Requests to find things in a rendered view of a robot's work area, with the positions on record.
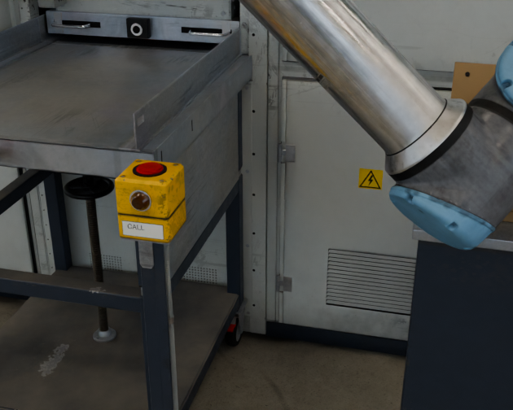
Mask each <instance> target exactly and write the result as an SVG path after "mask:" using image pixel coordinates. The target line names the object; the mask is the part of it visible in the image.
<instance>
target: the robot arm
mask: <svg viewBox="0 0 513 410"><path fill-rule="evenodd" d="M239 1H240V2H241V3H242V4H243V5H244V6H245V7H246V8H247V9H248V10H249V11H250V12H251V13H252V14H253V15H254V16H255V18H256V19H257V20H258V21H259V22H260V23H261V24H262V25H263V26H264V27H265V28H266V29H267V30H268V31H269V32H270V33H271V34H272V35H273V36H274V37H275V38H276V39H277V40H278V41H279V42H280V43H281V44H282V46H283V47H284V48H285V49H286V50H287V51H288V52H289V53H290V54H291V55H292V56H293V57H294V58H295V59H296V60H297V61H298V62H299V63H300V64H301V65H302V66H303V67H304V68H305V69H306V70H307V71H308V72H309V74H310V75H311V76H312V77H313V78H314V79H315V80H316V81H317V82H318V83H319V84H320V85H321V86H322V87H323V88H324V89H325V90H326V91H327V92H328V93H329V94H330V95H331V96H332V97H333V98H334V99H335V100H336V101H337V102H338V103H339V104H340V105H341V106H342V107H343V108H344V109H345V110H346V111H347V112H348V113H349V114H350V115H351V116H352V117H353V118H354V119H355V120H356V121H357V123H358V124H359V125H360V126H361V127H362V128H363V129H364V130H365V131H366V132H367V133H368V134H369V135H370V136H371V137H372V138H373V139H374V140H375V141H376V142H377V143H378V144H379V145H380V146H381V148H382V149H383V150H384V152H385V166H384V169H385V171H386V173H387V174H388V175H389V176H390V177H391V178H392V179H393V180H394V181H395V182H396V184H395V185H394V186H392V188H391V190H390V192H389V198H390V200H391V201H392V203H393V204H394V206H395V207H396V208H397V209H398V210H399V211H400V212H401V213H402V214H403V215H404V216H405V217H407V218H408V219H409V220H411V221H412V222H413V223H414V224H415V225H417V226H418V227H419V228H421V229H422V230H423V231H425V232H426V233H428V234H430V235H431V236H433V237H434V238H436V239H438V240H439V241H441V242H443V243H445V244H447V245H449V246H452V247H454V248H457V249H460V250H471V249H473V248H475V247H477V246H478V245H479V244H480V243H481V242H482V241H483V240H485V239H486V238H487V237H488V236H489V235H490V234H491V233H493V232H494V231H495V229H496V228H497V227H498V225H499V224H500V223H501V222H502V221H503V220H504V218H505V217H506V216H507V215H508V214H509V213H510V211H511V210H512V209H513V41H512V42H511V43H510V44H509V45H508V46H507V47H506V48H505V50H504V51H503V52H502V54H501V55H500V57H499V59H498V61H497V64H496V69H495V73H494V75H493V77H492V78H491V79H490V80H489V82H488V83H487V84H486V85H485V86H484V87H483V88H482V89H481V90H480V92H479V93H478V94H477V95H476V96H475V97H474V98H473V99H472V100H471V101H470V102H469V103H468V104H467V103H466V102H465V101H464V100H463V99H461V98H442V97H441V96H440V95H439V94H438V93H437V92H436V91H435V90H434V89H433V88H432V87H431V86H430V84H429V83H428V82H427V81H426V80H425V79H424V78H423V77H422V76H421V75H420V74H419V72H418V71H417V70H416V69H415V68H414V67H413V66H412V65H411V64H410V63H409V61H408V60H407V59H406V58H405V57H404V56H403V55H402V54H401V53H400V52H399V51H398V49H397V48H396V47H395V46H394V45H393V44H392V43H391V42H390V41H389V40H388V39H387V38H386V37H385V36H384V35H383V34H382V33H381V32H380V31H379V30H378V29H377V28H376V26H375V25H374V24H373V23H372V22H371V21H370V20H369V19H368V18H367V17H366V15H365V14H364V13H363V12H362V11H361V10H360V9H359V8H358V7H357V6H356V5H355V3H354V2H353V1H352V0H239Z"/></svg>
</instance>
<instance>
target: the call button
mask: <svg viewBox="0 0 513 410"><path fill-rule="evenodd" d="M163 169H164V167H163V166H162V165H160V164H158V163H155V162H147V163H143V164H139V165H138V166H137V167H136V172H138V173H141V174H147V175H148V174H156V173H158V172H161V171H163Z"/></svg>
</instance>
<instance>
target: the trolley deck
mask: <svg viewBox="0 0 513 410"><path fill-rule="evenodd" d="M205 55H206V54H204V53H191V52H178V51H165V50H140V49H128V48H115V47H102V46H78V45H65V44H50V45H48V46H45V47H43V48H41V49H40V50H37V51H35V52H33V53H32V54H30V55H27V56H25V57H23V58H22V59H18V60H16V61H15V62H13V63H10V64H8V65H6V66H5V67H3V68H0V166H3V167H11V168H26V169H33V170H41V171H49V172H64V173H71V174H80V175H87V176H96V177H110V178H118V177H119V176H120V175H121V174H122V173H123V171H124V170H126V169H127V168H128V167H129V166H130V165H131V164H132V163H133V162H134V161H135V160H136V159H143V160H151V161H160V162H168V163H175V162H176V160H177V159H178V158H179V157H180V156H181V155H182V154H183V153H184V152H185V150H186V149H187V148H188V147H189V146H190V145H191V144H192V143H193V141H194V140H195V139H196V138H197V137H198V136H199V135H200V134H201V133H202V132H203V131H204V130H205V129H206V128H207V127H208V126H209V125H210V123H211V122H212V121H213V120H214V119H215V118H216V117H217V116H218V114H219V113H220V112H221V111H222V110H223V109H224V108H225V107H226V106H227V104H228V103H229V102H230V101H231V100H232V99H233V98H234V97H235V95H236V94H237V93H238V92H239V91H240V90H241V89H242V88H243V87H244V86H245V85H246V84H247V83H248V82H249V81H250V80H251V79H252V55H250V56H240V57H239V58H238V59H237V60H236V61H235V62H234V63H233V64H232V65H231V66H230V67H229V68H228V69H226V70H225V71H224V72H223V73H222V74H221V75H220V76H219V77H218V78H217V79H216V80H215V81H214V82H213V83H212V84H211V85H210V86H209V87H208V88H207V89H206V90H205V91H204V92H203V93H202V94H201V95H200V96H199V97H198V98H196V99H195V100H194V101H193V102H192V103H191V104H190V105H189V106H188V107H187V108H186V109H185V110H184V111H183V112H181V113H180V114H179V115H178V116H177V117H176V118H175V119H174V120H173V121H172V122H171V123H170V124H169V125H168V126H166V127H165V128H164V129H163V130H162V131H161V132H160V133H159V134H158V135H157V136H156V137H155V138H154V139H153V140H152V141H150V142H149V143H148V144H147V145H146V146H145V147H144V148H143V149H142V150H141V151H140V152H139V151H131V150H119V147H120V146H121V145H122V144H123V143H124V142H126V141H127V140H128V139H129V138H130V137H132V136H133V135H134V119H133V113H135V112H136V111H137V110H138V109H139V108H140V107H142V106H143V105H144V104H145V103H147V102H148V101H149V100H150V99H152V98H153V97H154V96H156V95H157V94H158V93H159V92H160V91H161V90H162V89H164V88H165V87H166V86H167V85H169V84H170V83H171V82H172V81H174V80H175V79H176V78H178V77H179V76H180V75H182V74H183V73H184V72H185V71H186V70H187V69H188V68H190V67H191V66H192V65H193V64H195V63H196V62H197V61H198V60H200V59H201V58H202V57H204V56H205Z"/></svg>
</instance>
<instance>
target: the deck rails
mask: <svg viewBox="0 0 513 410"><path fill-rule="evenodd" d="M50 44H52V42H49V41H41V34H40V28H39V21H38V17H36V18H33V19H31V20H28V21H25V22H23V23H21V24H17V25H16V26H14V27H11V28H8V29H6V30H3V31H1V32H0V68H3V67H5V66H6V65H8V64H10V63H13V62H15V61H16V60H18V59H22V58H23V57H25V56H27V55H30V54H32V53H33V52H35V51H37V50H40V49H41V48H43V47H45V46H48V45H50ZM240 56H241V54H240V53H239V28H237V29H236V30H235V31H234V32H233V33H232V34H231V35H229V36H228V37H227V38H226V39H224V40H223V41H222V42H221V43H219V44H218V45H217V46H215V47H214V48H213V49H212V50H210V51H209V52H208V53H207V54H206V55H205V56H204V57H202V58H201V59H200V60H198V61H197V62H196V63H195V64H193V65H192V66H191V67H190V68H188V69H187V70H186V71H185V72H184V73H183V74H182V75H180V76H179V77H178V78H176V79H175V80H174V81H172V82H171V83H170V84H169V85H167V86H166V87H165V88H164V89H162V90H161V91H160V92H159V93H158V94H157V95H156V96H154V97H153V98H152V99H150V100H149V101H148V102H146V103H145V104H144V105H143V106H142V107H140V108H139V109H138V110H137V111H136V112H135V113H133V119H134V135H133V136H132V137H130V138H129V139H128V140H127V141H126V142H124V143H123V144H122V145H121V146H120V147H119V150H131V151H139V152H140V151H141V150H142V149H143V148H144V147H145V146H146V145H147V144H148V143H149V142H150V141H152V140H153V139H154V138H155V137H156V136H157V135H158V134H159V133H160V132H161V131H162V130H163V129H164V128H165V127H166V126H168V125H169V124H170V123H171V122H172V121H173V120H174V119H175V118H176V117H177V116H178V115H179V114H180V113H181V112H183V111H184V110H185V109H186V108H187V107H188V106H189V105H190V104H191V103H192V102H193V101H194V100H195V99H196V98H198V97H199V96H200V95H201V94H202V93H203V92H204V91H205V90H206V89H207V88H208V87H209V86H210V85H211V84H212V83H213V82H214V81H215V80H216V79H217V78H218V77H219V76H220V75H221V74H222V73H223V72H224V71H225V70H226V69H228V68H229V67H230V66H231V65H232V64H233V63H234V62H235V61H236V60H237V59H238V58H239V57H240ZM140 116H142V122H141V123H140V124H139V125H138V118H139V117H140Z"/></svg>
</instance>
